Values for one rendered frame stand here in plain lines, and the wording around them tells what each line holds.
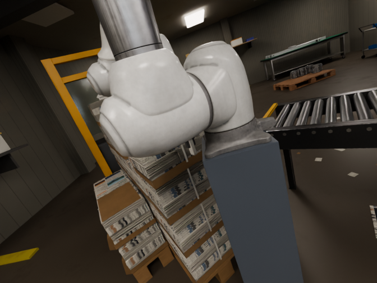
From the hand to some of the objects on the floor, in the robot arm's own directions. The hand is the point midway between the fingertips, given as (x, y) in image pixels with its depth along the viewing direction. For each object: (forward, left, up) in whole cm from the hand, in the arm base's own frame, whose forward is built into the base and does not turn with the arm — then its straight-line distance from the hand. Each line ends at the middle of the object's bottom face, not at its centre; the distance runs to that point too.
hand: (191, 146), depth 73 cm
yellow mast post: (+130, +137, -96) cm, 212 cm away
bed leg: (+79, -64, -96) cm, 140 cm away
